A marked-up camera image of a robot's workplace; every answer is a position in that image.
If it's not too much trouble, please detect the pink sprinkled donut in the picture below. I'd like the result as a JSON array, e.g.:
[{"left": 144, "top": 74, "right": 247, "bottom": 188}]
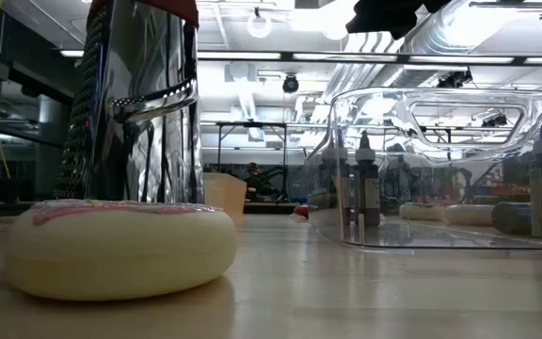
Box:
[{"left": 5, "top": 198, "right": 238, "bottom": 302}]

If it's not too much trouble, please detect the white ring lamp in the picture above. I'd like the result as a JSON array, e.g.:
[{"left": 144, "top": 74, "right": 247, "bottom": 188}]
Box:
[{"left": 246, "top": 7, "right": 273, "bottom": 40}]

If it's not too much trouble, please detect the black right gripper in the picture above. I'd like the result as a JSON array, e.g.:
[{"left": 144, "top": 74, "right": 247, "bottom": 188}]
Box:
[{"left": 344, "top": 0, "right": 452, "bottom": 41}]

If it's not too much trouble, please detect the red-handled steel box grater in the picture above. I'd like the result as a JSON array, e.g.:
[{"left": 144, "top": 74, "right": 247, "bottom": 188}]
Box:
[{"left": 53, "top": 0, "right": 205, "bottom": 206}]

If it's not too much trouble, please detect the black aluminium table frame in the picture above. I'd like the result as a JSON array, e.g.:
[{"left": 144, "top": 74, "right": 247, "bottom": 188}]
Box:
[{"left": 0, "top": 200, "right": 303, "bottom": 218}]

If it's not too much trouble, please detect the black round camera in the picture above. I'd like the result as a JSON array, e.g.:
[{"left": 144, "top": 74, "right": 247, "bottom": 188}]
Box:
[{"left": 281, "top": 73, "right": 300, "bottom": 94}]

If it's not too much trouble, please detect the black hanging fixture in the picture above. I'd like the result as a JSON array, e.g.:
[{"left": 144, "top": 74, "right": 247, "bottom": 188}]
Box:
[{"left": 437, "top": 67, "right": 474, "bottom": 89}]

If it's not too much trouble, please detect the black frame stand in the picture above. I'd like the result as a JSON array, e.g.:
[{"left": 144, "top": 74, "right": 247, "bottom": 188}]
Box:
[{"left": 214, "top": 121, "right": 290, "bottom": 189}]

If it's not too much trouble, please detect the clear plastic bin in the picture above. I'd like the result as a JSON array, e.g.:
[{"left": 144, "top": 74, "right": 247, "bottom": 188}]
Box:
[{"left": 304, "top": 86, "right": 542, "bottom": 250}]

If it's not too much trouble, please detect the person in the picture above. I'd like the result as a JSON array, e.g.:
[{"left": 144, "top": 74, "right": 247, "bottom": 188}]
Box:
[{"left": 244, "top": 162, "right": 272, "bottom": 202}]

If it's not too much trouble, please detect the silver ventilation duct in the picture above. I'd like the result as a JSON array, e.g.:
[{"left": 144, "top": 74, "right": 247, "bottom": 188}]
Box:
[{"left": 322, "top": 0, "right": 542, "bottom": 103}]

